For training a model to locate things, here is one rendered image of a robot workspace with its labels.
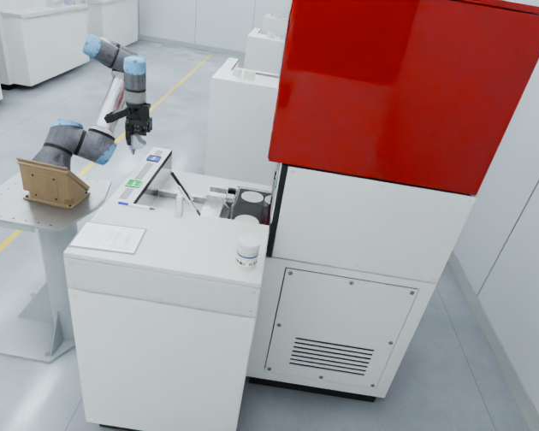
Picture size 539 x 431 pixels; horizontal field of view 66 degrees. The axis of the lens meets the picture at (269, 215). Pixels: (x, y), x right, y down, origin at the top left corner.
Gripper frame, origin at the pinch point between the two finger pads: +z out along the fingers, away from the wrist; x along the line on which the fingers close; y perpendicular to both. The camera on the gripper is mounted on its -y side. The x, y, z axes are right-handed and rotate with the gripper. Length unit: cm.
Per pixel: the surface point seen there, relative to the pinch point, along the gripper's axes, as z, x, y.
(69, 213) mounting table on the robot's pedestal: 28.7, -8.0, -23.5
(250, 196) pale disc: 21, 17, 48
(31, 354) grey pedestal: 109, -17, -46
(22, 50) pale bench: 60, 354, -260
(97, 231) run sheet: 13.8, -36.9, 1.4
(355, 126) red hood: -29, -15, 81
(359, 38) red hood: -56, -15, 75
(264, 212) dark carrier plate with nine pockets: 21, 5, 56
